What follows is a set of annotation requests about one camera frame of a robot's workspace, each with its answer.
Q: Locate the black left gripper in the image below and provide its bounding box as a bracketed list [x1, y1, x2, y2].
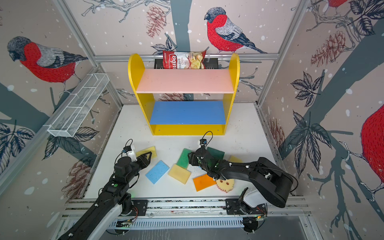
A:
[126, 150, 152, 183]

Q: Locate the light green sponge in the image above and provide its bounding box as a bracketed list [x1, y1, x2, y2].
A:
[176, 149, 193, 169]

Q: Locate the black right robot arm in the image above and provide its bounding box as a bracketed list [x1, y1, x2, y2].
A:
[188, 146, 294, 215]

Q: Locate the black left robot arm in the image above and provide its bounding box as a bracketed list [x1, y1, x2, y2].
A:
[59, 152, 152, 240]

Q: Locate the yellow shelf with coloured boards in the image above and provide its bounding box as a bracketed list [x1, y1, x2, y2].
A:
[128, 54, 240, 136]

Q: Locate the dark green sponge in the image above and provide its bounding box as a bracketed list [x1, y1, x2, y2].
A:
[207, 147, 225, 160]

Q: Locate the orange sponge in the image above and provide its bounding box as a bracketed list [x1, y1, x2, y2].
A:
[193, 174, 216, 192]

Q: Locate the pale yellow sponge centre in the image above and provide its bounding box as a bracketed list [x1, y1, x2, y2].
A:
[168, 164, 191, 185]

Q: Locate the yellow sponge right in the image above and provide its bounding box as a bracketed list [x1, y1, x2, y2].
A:
[229, 156, 243, 163]

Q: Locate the blue sponge left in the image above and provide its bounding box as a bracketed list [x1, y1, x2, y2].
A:
[146, 161, 170, 185]

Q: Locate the yellow sponge far left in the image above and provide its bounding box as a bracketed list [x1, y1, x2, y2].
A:
[136, 146, 157, 159]

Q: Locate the yellow smiley face sponge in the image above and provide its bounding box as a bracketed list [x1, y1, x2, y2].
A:
[216, 179, 235, 193]

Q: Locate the red cassava chips bag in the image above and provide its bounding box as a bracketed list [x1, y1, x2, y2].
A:
[163, 51, 206, 69]

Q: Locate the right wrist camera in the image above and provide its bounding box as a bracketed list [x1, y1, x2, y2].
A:
[199, 139, 208, 149]

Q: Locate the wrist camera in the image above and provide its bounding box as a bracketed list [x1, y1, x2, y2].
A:
[199, 139, 208, 149]
[123, 145, 137, 162]

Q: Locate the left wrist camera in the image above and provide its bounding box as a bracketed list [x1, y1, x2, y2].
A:
[123, 145, 137, 162]

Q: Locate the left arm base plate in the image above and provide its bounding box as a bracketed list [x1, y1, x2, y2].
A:
[120, 199, 149, 217]

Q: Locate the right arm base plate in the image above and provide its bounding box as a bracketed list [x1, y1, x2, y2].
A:
[224, 199, 267, 216]

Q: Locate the white wire mesh basket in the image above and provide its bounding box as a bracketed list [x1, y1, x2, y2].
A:
[48, 73, 110, 137]

